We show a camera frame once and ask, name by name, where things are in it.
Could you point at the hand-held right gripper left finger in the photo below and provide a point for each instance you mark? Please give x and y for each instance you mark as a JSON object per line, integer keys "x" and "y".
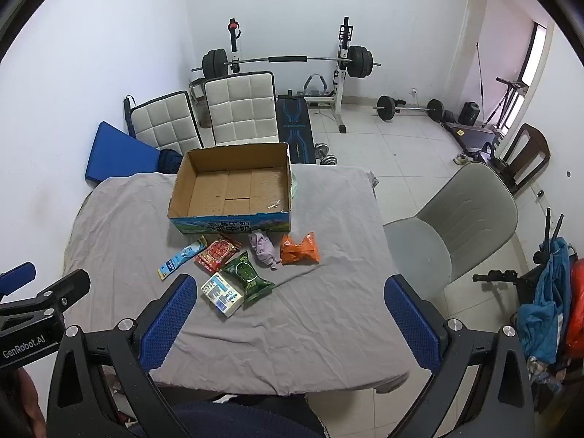
{"x": 169, "y": 324}

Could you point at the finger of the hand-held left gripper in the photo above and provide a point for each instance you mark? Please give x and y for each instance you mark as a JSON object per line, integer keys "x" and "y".
{"x": 68, "y": 285}
{"x": 16, "y": 276}

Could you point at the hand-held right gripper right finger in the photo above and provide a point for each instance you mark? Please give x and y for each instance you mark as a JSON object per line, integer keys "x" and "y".
{"x": 413, "y": 328}

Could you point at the white blue tissue pack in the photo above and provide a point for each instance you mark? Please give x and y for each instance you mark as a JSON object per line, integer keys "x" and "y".
{"x": 221, "y": 294}

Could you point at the long blue snack packet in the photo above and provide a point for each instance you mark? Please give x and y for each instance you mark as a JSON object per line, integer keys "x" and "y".
{"x": 182, "y": 258}

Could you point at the red snack packet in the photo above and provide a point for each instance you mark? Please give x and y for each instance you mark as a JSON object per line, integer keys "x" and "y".
{"x": 218, "y": 252}

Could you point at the green snack packet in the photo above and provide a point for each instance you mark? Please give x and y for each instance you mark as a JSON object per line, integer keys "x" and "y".
{"x": 246, "y": 276}

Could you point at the light purple cloth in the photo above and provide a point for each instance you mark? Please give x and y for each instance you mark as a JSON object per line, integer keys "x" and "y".
{"x": 264, "y": 248}

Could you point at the orange snack packet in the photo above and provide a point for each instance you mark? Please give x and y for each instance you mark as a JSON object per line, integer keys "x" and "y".
{"x": 299, "y": 251}

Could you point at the cardboard box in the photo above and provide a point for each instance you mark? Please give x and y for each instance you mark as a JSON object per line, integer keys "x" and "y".
{"x": 228, "y": 191}

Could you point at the person's left forearm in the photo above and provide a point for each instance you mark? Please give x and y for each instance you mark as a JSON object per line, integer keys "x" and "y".
{"x": 27, "y": 401}

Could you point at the black metal rack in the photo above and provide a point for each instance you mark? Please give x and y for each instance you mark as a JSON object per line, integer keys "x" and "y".
{"x": 497, "y": 276}

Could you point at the person's dark navy clothing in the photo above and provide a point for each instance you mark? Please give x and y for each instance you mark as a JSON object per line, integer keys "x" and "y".
{"x": 228, "y": 422}

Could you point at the grey shell chair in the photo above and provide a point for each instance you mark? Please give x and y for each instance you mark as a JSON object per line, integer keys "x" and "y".
{"x": 465, "y": 210}

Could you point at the blue foam mat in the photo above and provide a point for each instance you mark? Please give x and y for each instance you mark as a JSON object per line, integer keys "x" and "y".
{"x": 118, "y": 155}

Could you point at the blue garment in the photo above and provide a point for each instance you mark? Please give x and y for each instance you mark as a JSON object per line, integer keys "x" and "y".
{"x": 547, "y": 292}

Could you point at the dark blue bag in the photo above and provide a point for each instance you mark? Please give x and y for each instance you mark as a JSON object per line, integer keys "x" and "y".
{"x": 169, "y": 162}

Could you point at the orange bag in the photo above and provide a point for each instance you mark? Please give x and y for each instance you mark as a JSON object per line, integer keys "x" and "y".
{"x": 576, "y": 305}

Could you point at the white shoes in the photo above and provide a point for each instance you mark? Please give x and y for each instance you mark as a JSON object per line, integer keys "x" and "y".
{"x": 461, "y": 159}

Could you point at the metal dumbbell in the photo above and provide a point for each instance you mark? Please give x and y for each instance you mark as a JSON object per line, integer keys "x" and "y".
{"x": 321, "y": 149}
{"x": 329, "y": 160}

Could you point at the white quilted chair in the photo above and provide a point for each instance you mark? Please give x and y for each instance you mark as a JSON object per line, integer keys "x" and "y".
{"x": 164, "y": 121}
{"x": 242, "y": 105}

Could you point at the black treadmill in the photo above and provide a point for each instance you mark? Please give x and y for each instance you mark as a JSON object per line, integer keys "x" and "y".
{"x": 474, "y": 137}

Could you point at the dark wooden chair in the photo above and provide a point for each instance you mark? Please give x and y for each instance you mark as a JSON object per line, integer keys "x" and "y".
{"x": 524, "y": 146}

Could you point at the short barbell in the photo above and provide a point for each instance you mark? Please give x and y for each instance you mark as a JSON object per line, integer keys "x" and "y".
{"x": 410, "y": 108}

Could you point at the black speaker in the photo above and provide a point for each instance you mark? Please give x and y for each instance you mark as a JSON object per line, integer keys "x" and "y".
{"x": 469, "y": 114}

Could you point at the black blue weight bench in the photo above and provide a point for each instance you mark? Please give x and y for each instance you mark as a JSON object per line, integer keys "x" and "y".
{"x": 294, "y": 132}

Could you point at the white weight rack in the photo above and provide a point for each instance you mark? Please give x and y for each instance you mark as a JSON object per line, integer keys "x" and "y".
{"x": 340, "y": 96}

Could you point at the grey exercise machine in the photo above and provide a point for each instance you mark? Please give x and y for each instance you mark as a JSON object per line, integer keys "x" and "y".
{"x": 315, "y": 86}

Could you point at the barbell with black plates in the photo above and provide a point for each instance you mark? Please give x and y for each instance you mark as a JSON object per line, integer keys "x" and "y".
{"x": 287, "y": 59}

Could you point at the window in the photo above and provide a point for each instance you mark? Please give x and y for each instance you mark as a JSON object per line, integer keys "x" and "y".
{"x": 534, "y": 54}

